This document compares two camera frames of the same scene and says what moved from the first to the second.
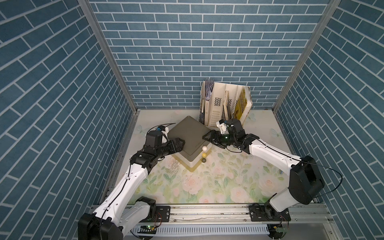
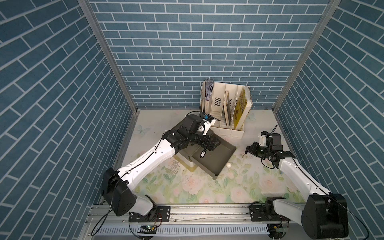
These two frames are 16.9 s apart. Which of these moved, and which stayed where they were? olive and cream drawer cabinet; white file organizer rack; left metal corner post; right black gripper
Moved: right black gripper; olive and cream drawer cabinet
Stayed: left metal corner post; white file organizer rack
